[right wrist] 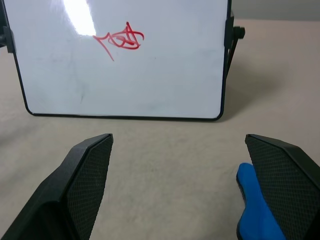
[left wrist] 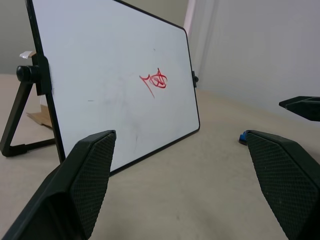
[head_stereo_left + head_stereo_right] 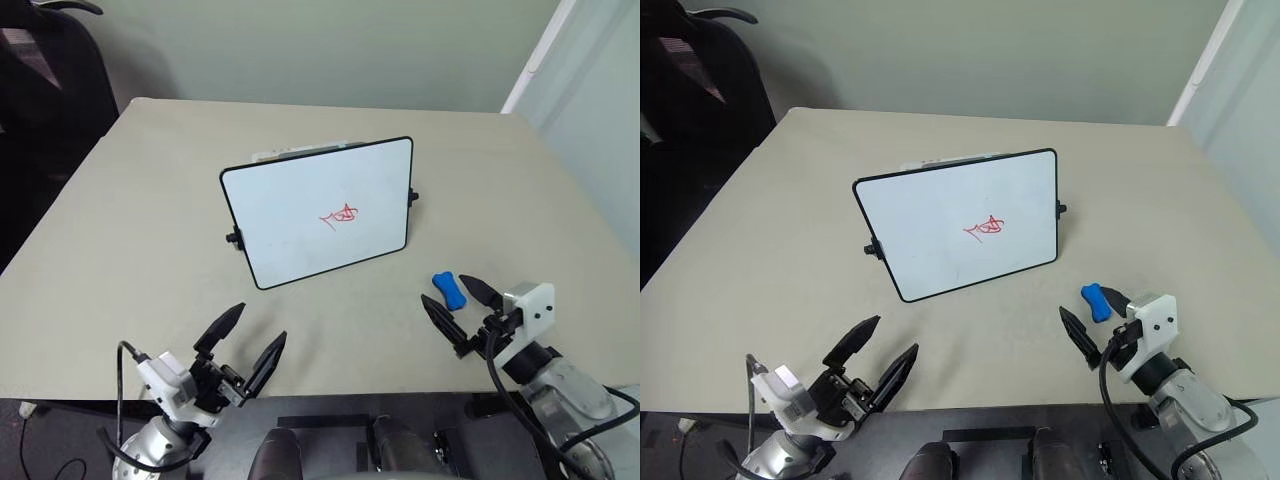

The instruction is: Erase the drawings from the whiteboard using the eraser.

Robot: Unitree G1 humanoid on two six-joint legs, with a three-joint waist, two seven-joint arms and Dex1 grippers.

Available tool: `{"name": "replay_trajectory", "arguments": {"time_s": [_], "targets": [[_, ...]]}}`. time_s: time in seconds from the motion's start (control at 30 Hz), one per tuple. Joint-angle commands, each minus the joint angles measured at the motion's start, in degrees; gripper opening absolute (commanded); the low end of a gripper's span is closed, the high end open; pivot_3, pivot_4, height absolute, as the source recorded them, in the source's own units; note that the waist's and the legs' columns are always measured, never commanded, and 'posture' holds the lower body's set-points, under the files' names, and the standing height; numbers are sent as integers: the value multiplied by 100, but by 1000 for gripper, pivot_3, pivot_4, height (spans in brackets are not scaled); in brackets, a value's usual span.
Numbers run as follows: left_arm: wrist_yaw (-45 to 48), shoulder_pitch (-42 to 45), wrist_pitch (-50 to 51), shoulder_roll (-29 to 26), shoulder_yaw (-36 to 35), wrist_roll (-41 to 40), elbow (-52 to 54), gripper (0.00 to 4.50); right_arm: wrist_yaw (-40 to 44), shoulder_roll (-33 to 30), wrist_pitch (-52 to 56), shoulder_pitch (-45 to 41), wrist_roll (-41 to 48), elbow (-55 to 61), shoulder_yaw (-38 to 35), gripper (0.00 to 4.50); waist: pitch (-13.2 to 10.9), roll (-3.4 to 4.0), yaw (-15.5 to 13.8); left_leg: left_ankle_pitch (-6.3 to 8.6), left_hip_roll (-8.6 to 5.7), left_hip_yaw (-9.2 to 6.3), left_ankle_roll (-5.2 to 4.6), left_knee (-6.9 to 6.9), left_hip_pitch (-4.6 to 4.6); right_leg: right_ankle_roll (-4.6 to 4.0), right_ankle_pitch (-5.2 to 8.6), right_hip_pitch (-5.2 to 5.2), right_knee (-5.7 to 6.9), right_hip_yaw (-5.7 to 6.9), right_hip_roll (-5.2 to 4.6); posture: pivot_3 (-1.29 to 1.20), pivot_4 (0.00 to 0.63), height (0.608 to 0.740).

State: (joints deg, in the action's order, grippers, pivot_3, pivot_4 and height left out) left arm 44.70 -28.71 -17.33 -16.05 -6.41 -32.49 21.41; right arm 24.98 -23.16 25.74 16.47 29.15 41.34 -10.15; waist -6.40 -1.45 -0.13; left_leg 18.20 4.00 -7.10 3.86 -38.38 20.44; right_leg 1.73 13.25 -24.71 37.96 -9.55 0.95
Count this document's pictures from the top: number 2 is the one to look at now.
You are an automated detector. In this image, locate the black whiteboard stand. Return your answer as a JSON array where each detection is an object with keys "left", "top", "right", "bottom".
[{"left": 0, "top": 53, "right": 57, "bottom": 158}]

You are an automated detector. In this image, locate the brown cardboard piece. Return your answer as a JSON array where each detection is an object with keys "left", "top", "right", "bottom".
[{"left": 26, "top": 104, "right": 55, "bottom": 130}]

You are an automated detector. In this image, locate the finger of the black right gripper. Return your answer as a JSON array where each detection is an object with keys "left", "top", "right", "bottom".
[{"left": 278, "top": 96, "right": 320, "bottom": 123}]

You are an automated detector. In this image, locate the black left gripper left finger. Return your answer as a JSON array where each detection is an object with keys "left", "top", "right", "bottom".
[{"left": 0, "top": 129, "right": 117, "bottom": 240}]

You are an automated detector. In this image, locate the black-framed white whiteboard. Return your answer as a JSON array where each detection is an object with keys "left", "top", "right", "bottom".
[{"left": 24, "top": 0, "right": 201, "bottom": 174}]

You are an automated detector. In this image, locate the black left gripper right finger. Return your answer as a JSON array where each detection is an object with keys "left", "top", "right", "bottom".
[{"left": 243, "top": 129, "right": 320, "bottom": 240}]

